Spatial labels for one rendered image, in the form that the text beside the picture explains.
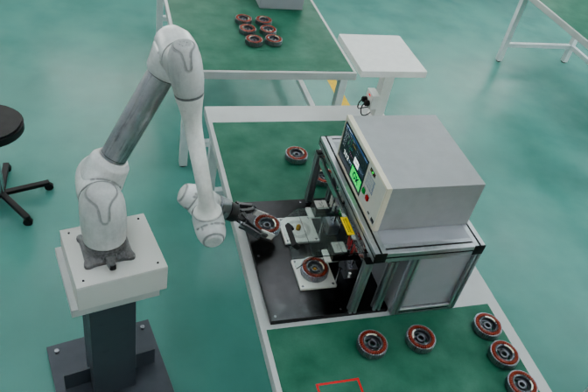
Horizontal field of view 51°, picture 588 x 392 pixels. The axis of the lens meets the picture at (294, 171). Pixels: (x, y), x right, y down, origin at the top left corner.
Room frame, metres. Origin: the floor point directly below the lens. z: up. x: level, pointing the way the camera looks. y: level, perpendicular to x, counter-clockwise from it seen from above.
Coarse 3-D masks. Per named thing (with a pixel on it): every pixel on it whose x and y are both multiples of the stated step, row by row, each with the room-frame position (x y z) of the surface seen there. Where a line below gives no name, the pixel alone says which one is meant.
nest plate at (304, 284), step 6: (294, 264) 1.69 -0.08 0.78; (294, 270) 1.66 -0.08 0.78; (330, 270) 1.69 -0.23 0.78; (300, 276) 1.63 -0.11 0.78; (330, 276) 1.66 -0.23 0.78; (300, 282) 1.60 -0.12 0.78; (306, 282) 1.61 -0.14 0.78; (318, 282) 1.62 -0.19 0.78; (324, 282) 1.63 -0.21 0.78; (330, 282) 1.63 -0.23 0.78; (300, 288) 1.57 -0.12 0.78; (306, 288) 1.58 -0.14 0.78; (312, 288) 1.59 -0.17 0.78; (318, 288) 1.60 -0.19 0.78; (324, 288) 1.61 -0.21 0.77
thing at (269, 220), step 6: (258, 216) 1.84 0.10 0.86; (264, 216) 1.85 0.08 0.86; (270, 216) 1.85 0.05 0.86; (258, 222) 1.80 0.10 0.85; (264, 222) 1.82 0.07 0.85; (270, 222) 1.84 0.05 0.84; (276, 222) 1.82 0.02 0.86; (264, 228) 1.78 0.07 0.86; (270, 228) 1.79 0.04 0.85; (276, 228) 1.79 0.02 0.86; (276, 234) 1.78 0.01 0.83
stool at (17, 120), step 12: (0, 108) 2.54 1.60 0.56; (12, 108) 2.56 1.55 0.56; (0, 120) 2.45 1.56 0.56; (12, 120) 2.47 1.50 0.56; (0, 132) 2.35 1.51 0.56; (12, 132) 2.38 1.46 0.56; (0, 144) 2.30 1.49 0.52; (0, 168) 2.42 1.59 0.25; (0, 180) 2.41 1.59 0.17; (48, 180) 2.59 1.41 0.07; (0, 192) 2.40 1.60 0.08; (12, 192) 2.44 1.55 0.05; (12, 204) 2.34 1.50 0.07; (24, 216) 2.27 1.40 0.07
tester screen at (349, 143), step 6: (348, 126) 1.98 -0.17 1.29; (348, 132) 1.97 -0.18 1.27; (348, 138) 1.96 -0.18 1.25; (354, 138) 1.91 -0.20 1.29; (342, 144) 1.99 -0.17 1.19; (348, 144) 1.95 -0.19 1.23; (354, 144) 1.90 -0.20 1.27; (342, 150) 1.98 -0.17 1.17; (348, 150) 1.93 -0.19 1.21; (354, 150) 1.89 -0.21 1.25; (360, 150) 1.85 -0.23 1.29; (348, 156) 1.92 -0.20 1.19; (354, 156) 1.88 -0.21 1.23; (360, 156) 1.84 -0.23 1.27; (348, 162) 1.91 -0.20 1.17; (360, 162) 1.82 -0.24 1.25; (366, 162) 1.79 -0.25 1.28; (354, 168) 1.85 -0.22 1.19; (360, 180) 1.79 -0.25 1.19
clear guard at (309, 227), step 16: (304, 208) 1.71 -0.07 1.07; (320, 208) 1.73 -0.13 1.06; (336, 208) 1.75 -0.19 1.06; (304, 224) 1.63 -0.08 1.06; (320, 224) 1.65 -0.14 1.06; (336, 224) 1.66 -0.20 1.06; (352, 224) 1.68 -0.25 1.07; (288, 240) 1.58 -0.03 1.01; (304, 240) 1.56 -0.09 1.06; (320, 240) 1.57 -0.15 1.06; (336, 240) 1.58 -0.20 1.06; (352, 240) 1.60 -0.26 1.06; (304, 256) 1.49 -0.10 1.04; (320, 256) 1.49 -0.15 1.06
